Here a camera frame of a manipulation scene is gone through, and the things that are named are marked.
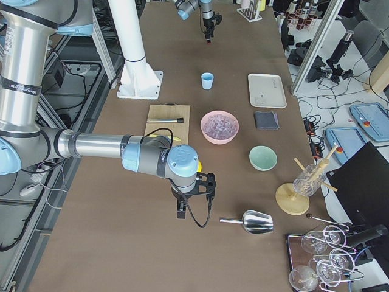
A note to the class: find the aluminium frame post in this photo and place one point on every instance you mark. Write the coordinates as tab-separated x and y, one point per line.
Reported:
317	41

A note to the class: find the blue teach pendant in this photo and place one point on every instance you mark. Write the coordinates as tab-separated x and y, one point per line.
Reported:
349	141
373	119

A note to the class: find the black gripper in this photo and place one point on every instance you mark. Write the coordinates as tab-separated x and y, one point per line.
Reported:
207	24
178	195

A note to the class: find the grey folded cloth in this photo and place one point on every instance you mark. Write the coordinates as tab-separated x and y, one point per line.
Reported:
266	120

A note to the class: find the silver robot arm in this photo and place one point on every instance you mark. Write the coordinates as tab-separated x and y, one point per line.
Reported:
186	8
24	143

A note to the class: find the clear glass on stand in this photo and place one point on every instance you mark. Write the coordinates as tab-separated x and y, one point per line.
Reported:
306	183

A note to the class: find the pink bowl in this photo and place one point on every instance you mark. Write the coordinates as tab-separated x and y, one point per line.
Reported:
212	140

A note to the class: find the wine glass rack tray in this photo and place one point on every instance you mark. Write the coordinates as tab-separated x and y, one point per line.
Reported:
321	260

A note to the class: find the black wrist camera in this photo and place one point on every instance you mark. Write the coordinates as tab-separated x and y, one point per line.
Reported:
217	18
205	184

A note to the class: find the metal ice scoop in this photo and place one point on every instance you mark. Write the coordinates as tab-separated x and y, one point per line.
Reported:
253	222

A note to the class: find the wooden cutting board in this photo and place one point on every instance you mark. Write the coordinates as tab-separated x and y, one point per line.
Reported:
180	130

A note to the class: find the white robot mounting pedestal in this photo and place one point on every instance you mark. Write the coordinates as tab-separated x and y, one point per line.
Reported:
138	79

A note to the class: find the light blue plastic cup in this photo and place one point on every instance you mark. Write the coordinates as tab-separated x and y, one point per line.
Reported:
207	80

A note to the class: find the steel muddler black tip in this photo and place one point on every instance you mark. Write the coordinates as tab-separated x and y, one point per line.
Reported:
166	120

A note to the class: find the green bowl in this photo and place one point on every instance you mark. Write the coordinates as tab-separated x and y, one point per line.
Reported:
262	158

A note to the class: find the wooden cup stand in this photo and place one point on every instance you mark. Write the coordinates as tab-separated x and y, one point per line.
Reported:
292	202

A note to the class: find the white wire cup rack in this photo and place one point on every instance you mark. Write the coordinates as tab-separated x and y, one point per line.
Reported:
250	10

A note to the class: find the pile of clear ice cubes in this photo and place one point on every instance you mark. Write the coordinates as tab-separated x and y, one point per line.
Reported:
220	127

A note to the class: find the cream rabbit tray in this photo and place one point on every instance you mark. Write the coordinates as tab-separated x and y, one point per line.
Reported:
266	91

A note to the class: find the black monitor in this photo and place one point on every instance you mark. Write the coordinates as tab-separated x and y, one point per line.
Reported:
362	184

